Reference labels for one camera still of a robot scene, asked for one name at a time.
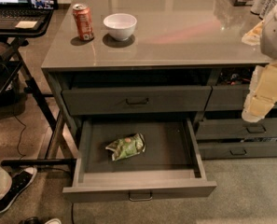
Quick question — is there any black rolling stand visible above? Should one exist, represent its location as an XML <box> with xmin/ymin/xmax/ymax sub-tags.
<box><xmin>0</xmin><ymin>9</ymin><xmax>77</xmax><ymax>168</ymax></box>

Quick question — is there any orange soda can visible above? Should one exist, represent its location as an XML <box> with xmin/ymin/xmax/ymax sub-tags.
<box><xmin>73</xmin><ymin>4</ymin><xmax>94</xmax><ymax>41</ymax></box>

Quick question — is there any white ceramic bowl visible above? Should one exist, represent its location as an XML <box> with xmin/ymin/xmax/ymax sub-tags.
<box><xmin>104</xmin><ymin>13</ymin><xmax>137</xmax><ymax>41</ymax></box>

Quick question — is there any grey middle right drawer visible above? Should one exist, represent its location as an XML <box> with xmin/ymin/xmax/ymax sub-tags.
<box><xmin>196</xmin><ymin>118</ymin><xmax>277</xmax><ymax>140</ymax></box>

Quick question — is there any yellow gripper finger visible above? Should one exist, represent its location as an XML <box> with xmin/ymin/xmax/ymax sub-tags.
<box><xmin>242</xmin><ymin>95</ymin><xmax>274</xmax><ymax>123</ymax></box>
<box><xmin>242</xmin><ymin>21</ymin><xmax>264</xmax><ymax>46</ymax></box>

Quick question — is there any black power cable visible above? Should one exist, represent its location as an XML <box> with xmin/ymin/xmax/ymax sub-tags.
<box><xmin>11</xmin><ymin>93</ymin><xmax>28</xmax><ymax>160</ymax></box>

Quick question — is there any black white sneaker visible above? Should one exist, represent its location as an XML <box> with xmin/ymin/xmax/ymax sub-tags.
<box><xmin>0</xmin><ymin>167</ymin><xmax>37</xmax><ymax>213</ymax></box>

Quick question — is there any green jalapeno chip bag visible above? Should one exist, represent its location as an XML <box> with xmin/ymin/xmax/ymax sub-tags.
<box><xmin>105</xmin><ymin>133</ymin><xmax>145</xmax><ymax>161</ymax></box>

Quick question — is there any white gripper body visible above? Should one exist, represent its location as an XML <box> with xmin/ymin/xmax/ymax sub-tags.
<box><xmin>249</xmin><ymin>61</ymin><xmax>277</xmax><ymax>101</ymax></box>

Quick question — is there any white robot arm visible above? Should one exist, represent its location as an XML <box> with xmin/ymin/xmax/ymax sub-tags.
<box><xmin>242</xmin><ymin>5</ymin><xmax>277</xmax><ymax>122</ymax></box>

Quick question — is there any grey top left drawer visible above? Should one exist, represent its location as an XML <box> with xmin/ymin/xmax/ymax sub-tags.
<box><xmin>62</xmin><ymin>86</ymin><xmax>211</xmax><ymax>115</ymax></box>

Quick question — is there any open grey middle drawer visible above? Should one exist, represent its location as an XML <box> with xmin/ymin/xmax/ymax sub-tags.
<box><xmin>62</xmin><ymin>119</ymin><xmax>216</xmax><ymax>203</ymax></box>

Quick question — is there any yellow sticky note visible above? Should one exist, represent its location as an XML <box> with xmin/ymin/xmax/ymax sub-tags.
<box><xmin>16</xmin><ymin>21</ymin><xmax>36</xmax><ymax>29</ymax></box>

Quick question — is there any grey bottom right drawer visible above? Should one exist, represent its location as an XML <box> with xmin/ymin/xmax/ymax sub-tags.
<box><xmin>199</xmin><ymin>142</ymin><xmax>277</xmax><ymax>160</ymax></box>

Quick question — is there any open laptop computer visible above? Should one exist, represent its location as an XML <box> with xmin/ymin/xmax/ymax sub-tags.
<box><xmin>0</xmin><ymin>0</ymin><xmax>53</xmax><ymax>32</ymax></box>

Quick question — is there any grey top right drawer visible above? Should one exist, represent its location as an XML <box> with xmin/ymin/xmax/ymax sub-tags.
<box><xmin>205</xmin><ymin>83</ymin><xmax>277</xmax><ymax>112</ymax></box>

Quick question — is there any black smartphone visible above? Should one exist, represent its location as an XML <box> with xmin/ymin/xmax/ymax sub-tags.
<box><xmin>31</xmin><ymin>0</ymin><xmax>58</xmax><ymax>9</ymax></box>

